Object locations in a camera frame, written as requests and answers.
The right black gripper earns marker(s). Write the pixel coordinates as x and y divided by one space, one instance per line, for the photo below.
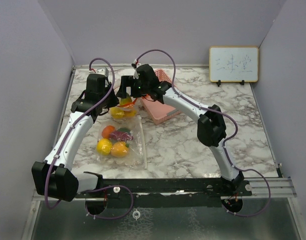
126 81

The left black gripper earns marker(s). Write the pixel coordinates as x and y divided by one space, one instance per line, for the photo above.
114 101

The green yellow toy mango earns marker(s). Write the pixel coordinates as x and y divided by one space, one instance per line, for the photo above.
125 101

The yellow orange toy pepper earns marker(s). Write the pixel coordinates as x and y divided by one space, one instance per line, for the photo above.
130 114

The yellow toy fruit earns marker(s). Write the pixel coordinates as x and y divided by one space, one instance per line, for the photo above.
117 113

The pink plastic basket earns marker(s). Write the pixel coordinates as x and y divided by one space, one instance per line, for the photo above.
159 112

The green toy lime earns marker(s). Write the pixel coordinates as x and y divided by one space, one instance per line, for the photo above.
124 129

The purple toy sweet potato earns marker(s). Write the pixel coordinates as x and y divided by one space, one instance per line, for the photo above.
121 136

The clear zip top bag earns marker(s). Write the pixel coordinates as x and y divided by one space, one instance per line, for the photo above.
137 156

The yellow toy lemon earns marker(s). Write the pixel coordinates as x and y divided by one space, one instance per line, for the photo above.
104 147

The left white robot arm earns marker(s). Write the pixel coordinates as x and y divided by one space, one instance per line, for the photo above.
53 176

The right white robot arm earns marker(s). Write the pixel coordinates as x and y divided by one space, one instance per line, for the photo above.
211 127

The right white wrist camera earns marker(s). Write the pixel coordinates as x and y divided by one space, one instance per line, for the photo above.
135 66

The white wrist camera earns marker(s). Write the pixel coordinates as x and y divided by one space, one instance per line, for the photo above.
101 71
135 66

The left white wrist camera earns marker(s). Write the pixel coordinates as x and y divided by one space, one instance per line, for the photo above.
101 71

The small whiteboard wooden frame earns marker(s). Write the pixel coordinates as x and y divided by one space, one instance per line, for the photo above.
233 64

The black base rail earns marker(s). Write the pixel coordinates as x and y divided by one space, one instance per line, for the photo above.
164 192

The aluminium frame rail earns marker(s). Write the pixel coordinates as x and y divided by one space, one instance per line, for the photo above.
279 187

